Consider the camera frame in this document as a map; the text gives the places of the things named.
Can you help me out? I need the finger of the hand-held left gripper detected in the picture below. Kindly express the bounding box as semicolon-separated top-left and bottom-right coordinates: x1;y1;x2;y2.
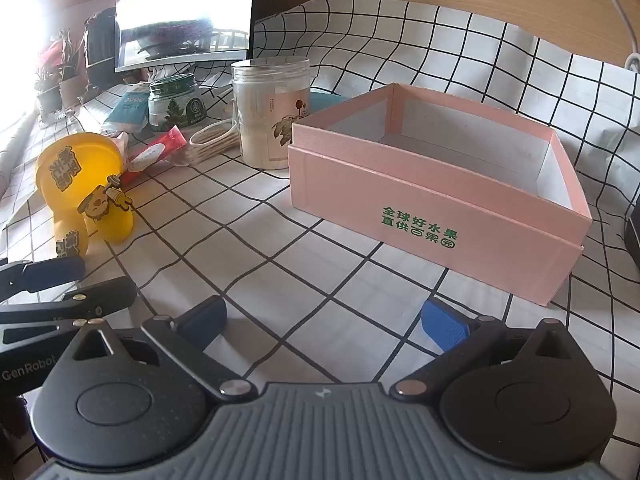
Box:
0;254;87;297
0;276;138;327

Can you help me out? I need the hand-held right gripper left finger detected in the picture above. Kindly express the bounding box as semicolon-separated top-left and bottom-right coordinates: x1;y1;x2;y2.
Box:
72;296;253;403

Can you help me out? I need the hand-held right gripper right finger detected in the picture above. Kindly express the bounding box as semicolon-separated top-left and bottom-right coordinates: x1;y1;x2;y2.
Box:
392;297;571;401

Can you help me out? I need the yellow cartoon toy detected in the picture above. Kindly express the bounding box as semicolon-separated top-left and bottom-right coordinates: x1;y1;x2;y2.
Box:
36;131;135;258

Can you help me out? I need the pink cardboard box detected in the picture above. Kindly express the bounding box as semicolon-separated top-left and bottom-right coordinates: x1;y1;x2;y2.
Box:
287;82;593;307

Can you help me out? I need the red tube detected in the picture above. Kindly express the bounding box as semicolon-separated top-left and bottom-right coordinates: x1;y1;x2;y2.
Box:
121;125;189;186

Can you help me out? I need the light blue tissue packet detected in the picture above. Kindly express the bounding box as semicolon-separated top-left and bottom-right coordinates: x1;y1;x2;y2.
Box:
105;91;151;134

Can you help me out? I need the teal soft item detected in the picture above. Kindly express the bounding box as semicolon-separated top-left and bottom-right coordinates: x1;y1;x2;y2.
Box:
309;89;353;111

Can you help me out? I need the checked tablecloth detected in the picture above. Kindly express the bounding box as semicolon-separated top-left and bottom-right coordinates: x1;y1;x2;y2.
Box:
0;0;640;480

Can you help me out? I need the potted plant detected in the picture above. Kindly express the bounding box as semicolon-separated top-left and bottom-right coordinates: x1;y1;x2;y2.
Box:
32;62;65;116
55;27;86;108

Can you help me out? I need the green lid jar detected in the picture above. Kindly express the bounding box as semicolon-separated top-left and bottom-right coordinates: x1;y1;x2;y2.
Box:
148;73;207;133

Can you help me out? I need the clear plastic jar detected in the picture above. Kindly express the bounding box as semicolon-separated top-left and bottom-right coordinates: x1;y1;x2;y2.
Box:
231;57;312;170

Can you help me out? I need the black device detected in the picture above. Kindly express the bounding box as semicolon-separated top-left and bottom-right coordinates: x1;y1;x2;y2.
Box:
624;207;640;261

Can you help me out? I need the black bag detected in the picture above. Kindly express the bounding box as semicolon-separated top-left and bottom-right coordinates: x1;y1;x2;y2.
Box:
82;7;122;88

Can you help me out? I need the computer monitor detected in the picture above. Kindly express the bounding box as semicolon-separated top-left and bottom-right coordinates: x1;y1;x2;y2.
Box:
114;0;258;73

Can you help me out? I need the white power cable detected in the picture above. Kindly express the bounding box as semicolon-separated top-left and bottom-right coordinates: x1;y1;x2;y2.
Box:
584;0;640;70

